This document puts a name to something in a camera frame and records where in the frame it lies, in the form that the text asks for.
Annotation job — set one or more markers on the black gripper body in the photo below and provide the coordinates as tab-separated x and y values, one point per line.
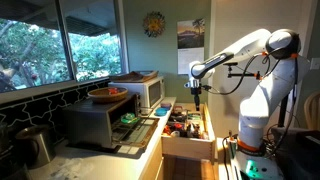
196	95

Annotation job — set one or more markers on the green pack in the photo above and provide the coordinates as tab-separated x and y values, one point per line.
128	118

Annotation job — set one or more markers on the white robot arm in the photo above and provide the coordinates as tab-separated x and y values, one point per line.
284	46

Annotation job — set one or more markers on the open wooden drawer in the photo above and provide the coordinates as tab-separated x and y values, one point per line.
201	148

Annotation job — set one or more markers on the toaster oven glass door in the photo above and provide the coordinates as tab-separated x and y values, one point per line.
137	134

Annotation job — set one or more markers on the silver toaster oven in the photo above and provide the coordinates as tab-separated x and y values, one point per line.
99	124

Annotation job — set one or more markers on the purple bowl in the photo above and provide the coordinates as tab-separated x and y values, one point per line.
166	105

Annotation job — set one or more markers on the blue bowl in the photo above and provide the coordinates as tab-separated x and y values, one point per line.
161	111

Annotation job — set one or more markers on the white microwave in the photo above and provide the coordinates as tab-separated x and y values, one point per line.
151	92

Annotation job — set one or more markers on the wooden tray on microwave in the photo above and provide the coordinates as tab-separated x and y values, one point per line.
134	76

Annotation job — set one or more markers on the red item in bowl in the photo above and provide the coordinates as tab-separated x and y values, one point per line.
112	90

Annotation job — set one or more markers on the woven wooden bowl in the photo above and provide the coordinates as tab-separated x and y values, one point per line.
101	95

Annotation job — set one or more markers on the wooden chair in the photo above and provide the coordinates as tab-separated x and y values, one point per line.
312	111

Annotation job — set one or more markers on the metal pot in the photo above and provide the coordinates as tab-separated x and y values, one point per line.
35	146

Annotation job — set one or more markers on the wall calendar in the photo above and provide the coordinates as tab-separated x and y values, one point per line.
190	41

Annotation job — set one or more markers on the sun wall decoration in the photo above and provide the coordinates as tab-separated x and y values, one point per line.
154	24

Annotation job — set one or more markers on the black camera stand pole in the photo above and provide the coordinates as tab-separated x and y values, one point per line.
283	110

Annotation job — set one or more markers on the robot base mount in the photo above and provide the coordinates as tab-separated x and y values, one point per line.
246	167

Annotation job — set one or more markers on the light switch plate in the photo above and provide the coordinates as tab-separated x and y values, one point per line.
315	64

